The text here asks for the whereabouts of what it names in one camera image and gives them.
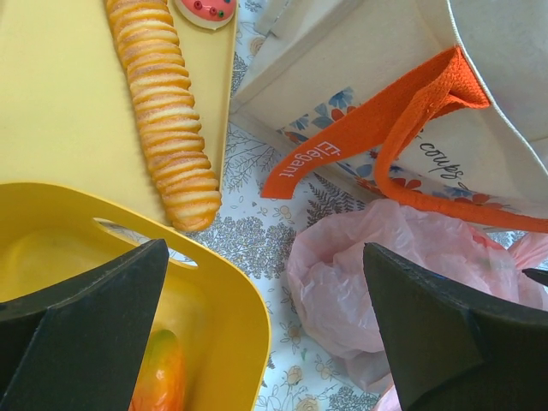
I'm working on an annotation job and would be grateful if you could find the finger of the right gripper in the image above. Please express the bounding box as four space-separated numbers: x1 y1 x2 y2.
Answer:
522 268 548 286

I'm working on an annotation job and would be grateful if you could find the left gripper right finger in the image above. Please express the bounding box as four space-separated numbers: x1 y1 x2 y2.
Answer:
363 243 547 410

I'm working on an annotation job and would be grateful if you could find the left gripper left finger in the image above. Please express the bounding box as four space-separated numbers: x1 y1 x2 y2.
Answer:
1 240 169 410

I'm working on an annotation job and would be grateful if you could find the pink plastic grocery bag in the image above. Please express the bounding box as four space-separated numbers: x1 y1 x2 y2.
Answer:
287 200 547 410

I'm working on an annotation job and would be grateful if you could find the beige paper grocery bag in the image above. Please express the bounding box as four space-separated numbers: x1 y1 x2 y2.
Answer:
230 1 547 233

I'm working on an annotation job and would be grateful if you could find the orange carrot toy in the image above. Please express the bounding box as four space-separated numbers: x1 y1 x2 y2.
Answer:
128 329 186 411

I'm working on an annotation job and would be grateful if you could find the yellow deep bin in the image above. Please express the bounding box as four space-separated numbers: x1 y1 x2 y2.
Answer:
1 182 271 410

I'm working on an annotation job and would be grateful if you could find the yellow flat tray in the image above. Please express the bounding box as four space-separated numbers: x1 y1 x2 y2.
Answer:
1 1 236 225

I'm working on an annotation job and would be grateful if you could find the row of round crackers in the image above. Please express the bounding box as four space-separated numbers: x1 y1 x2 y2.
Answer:
104 1 222 232

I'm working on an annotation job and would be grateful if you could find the pink round cake toy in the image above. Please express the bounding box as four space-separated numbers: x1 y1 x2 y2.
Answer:
174 0 238 31

